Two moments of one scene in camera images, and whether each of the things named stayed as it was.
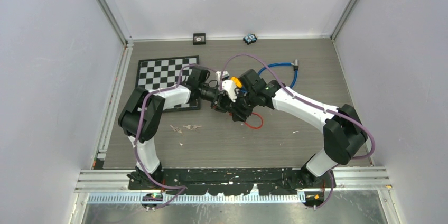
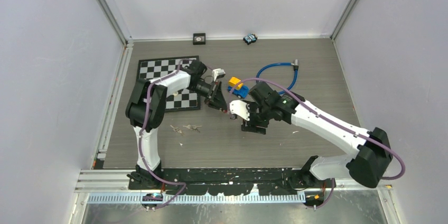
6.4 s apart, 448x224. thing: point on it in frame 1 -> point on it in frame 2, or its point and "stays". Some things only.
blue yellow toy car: x=238 y=83 stays
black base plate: x=232 y=181 stays
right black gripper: x=239 y=113 -> x=252 y=127
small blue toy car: x=250 y=38 stays
